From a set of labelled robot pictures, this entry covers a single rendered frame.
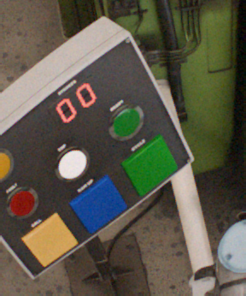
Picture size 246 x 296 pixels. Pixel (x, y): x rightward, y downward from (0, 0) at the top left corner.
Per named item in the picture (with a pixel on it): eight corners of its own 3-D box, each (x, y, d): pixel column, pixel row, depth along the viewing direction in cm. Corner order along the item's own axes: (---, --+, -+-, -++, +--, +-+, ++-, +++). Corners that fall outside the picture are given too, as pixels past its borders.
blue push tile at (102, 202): (128, 207, 152) (109, 176, 147) (91, 235, 151) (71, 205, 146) (122, 201, 153) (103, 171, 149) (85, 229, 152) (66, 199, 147)
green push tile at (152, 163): (179, 167, 154) (162, 135, 149) (141, 197, 152) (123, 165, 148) (172, 162, 155) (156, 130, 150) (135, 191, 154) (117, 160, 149)
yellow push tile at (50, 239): (79, 242, 150) (59, 215, 145) (45, 267, 149) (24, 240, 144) (73, 237, 152) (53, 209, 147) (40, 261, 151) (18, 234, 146)
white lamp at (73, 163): (91, 175, 145) (88, 165, 141) (61, 182, 145) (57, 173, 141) (86, 156, 146) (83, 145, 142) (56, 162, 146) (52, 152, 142)
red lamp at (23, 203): (40, 214, 143) (36, 205, 139) (14, 219, 143) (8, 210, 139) (36, 195, 144) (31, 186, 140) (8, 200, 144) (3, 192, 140)
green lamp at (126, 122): (145, 133, 147) (143, 122, 143) (114, 141, 147) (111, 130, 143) (140, 114, 148) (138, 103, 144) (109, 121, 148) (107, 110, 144)
